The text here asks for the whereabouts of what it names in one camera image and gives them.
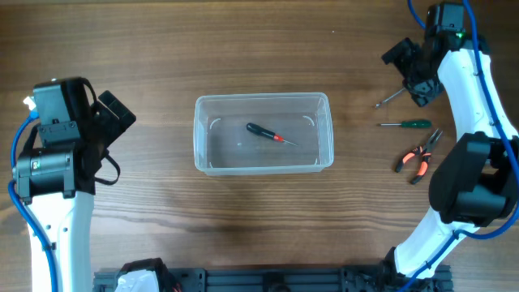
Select silver L-shaped socket wrench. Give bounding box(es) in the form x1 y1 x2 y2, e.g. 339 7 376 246
375 88 407 109

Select clear plastic container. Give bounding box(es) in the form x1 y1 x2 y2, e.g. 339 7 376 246
193 92 334 176

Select black red screwdriver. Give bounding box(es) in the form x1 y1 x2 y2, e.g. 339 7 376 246
246 122 296 146

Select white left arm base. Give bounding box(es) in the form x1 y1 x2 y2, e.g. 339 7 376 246
115 258 178 292

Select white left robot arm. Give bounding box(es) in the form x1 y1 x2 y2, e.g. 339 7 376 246
8 77 136 291

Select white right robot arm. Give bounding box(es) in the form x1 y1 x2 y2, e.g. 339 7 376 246
382 2 518 289

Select orange black needle-nose pliers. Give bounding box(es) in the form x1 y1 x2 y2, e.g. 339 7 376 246
395 128 444 186

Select green handled screwdriver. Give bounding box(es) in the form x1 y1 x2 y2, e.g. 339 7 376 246
380 119 432 129

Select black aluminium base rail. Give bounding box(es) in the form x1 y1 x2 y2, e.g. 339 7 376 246
92 265 453 292

